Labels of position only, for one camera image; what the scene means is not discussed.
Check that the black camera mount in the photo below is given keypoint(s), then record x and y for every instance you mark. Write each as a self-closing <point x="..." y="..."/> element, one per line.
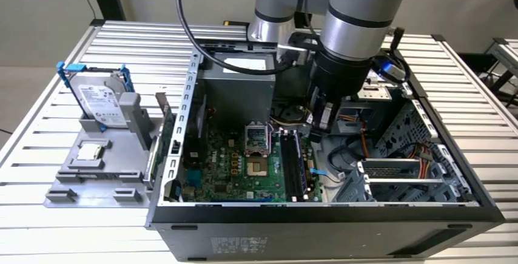
<point x="299" y="39"/>

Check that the teal port block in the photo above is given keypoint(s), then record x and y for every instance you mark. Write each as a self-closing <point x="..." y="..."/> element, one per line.
<point x="194" y="177"/>

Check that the green graphics card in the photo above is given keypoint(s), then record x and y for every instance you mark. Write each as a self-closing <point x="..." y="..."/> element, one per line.
<point x="167" y="130"/>

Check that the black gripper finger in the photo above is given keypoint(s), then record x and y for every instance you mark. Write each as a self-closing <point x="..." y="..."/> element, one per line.
<point x="330" y="118"/>
<point x="318" y="115"/>

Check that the black RAM stick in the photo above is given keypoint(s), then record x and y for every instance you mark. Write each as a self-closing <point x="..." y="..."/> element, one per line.
<point x="100" y="174"/>
<point x="305" y="167"/>

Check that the grey metal disk bay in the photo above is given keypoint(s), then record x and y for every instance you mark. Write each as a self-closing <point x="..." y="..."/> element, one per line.
<point x="393" y="180"/>

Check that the green motherboard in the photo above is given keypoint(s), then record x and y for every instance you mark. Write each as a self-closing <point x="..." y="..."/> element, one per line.
<point x="226" y="170"/>

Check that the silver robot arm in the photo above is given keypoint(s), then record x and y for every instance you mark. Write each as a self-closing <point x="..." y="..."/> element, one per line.
<point x="363" y="3"/>

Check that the metal slat side table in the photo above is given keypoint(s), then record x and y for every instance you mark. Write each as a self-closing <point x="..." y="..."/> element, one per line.
<point x="503" y="51"/>

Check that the hard disk in blue carrier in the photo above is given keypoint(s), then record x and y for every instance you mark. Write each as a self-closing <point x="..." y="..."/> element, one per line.
<point x="99" y="103"/>

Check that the grey power supply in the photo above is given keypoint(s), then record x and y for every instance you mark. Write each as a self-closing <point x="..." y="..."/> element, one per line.
<point x="239" y="100"/>

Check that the blue expansion slot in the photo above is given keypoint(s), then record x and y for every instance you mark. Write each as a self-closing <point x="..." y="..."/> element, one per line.
<point x="239" y="199"/>

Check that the yellow black plug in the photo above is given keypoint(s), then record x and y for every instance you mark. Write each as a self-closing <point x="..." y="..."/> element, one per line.
<point x="227" y="23"/>

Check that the CPU socket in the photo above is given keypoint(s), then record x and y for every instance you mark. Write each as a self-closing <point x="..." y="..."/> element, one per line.
<point x="258" y="169"/>

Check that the grey metal drive cage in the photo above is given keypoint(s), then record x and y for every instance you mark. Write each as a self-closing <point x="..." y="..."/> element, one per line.
<point x="377" y="92"/>

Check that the silver CPU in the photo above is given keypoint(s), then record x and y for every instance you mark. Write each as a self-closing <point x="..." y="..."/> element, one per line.
<point x="88" y="152"/>

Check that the grey parts rack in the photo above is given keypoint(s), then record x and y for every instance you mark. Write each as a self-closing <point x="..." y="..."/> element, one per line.
<point x="118" y="154"/>

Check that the black PC case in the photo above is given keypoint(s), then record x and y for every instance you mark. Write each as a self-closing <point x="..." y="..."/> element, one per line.
<point x="283" y="239"/>

